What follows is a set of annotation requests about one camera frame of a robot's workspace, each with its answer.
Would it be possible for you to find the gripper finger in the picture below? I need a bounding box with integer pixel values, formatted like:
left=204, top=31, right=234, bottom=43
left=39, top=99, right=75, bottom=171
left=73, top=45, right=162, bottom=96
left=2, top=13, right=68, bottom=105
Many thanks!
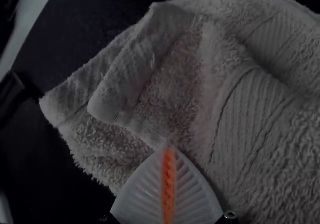
left=98, top=148, right=170, bottom=224
left=167, top=146, right=238, bottom=224

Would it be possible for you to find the pale towel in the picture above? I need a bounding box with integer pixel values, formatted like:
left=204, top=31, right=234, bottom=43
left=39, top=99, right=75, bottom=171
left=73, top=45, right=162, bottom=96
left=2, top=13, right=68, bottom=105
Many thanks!
left=39, top=0, right=320, bottom=224

